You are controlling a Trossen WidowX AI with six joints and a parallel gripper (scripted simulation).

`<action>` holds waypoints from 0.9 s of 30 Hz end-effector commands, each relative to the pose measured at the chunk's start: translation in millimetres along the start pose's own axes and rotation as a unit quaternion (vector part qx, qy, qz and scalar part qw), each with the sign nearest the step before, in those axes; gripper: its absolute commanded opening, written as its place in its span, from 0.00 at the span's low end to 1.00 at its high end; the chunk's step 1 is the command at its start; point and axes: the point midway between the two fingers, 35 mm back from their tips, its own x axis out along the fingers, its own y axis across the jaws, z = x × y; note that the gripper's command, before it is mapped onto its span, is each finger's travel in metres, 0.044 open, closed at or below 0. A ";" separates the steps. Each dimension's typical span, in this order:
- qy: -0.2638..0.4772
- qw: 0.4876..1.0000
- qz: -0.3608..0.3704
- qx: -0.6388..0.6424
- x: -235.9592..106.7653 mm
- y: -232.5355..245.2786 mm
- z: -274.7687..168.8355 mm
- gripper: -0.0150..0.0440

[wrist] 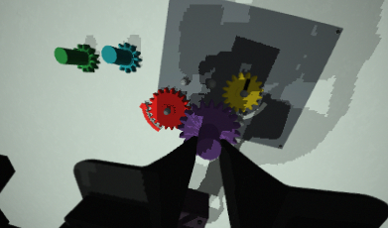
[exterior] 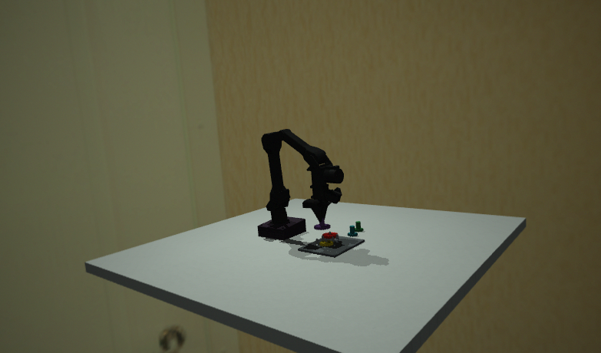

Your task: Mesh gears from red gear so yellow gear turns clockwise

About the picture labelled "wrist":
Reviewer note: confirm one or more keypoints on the teal gear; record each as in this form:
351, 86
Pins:
124, 56

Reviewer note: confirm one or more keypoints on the red gear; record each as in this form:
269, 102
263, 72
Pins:
172, 100

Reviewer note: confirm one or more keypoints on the white curved arrow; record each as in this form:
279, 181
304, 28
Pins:
262, 106

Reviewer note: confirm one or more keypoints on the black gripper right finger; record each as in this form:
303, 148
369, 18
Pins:
256, 199

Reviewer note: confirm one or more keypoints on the red curved arrow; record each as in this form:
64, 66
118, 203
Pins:
143, 106

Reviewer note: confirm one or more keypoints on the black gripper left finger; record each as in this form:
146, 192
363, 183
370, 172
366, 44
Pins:
160, 186

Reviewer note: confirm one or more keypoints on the yellow gear with black stripe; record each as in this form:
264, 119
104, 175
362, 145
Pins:
239, 84

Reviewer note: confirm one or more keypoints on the purple gear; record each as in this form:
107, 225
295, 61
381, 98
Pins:
210, 124

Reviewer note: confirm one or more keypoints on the green gear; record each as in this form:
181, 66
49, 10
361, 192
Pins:
82, 56

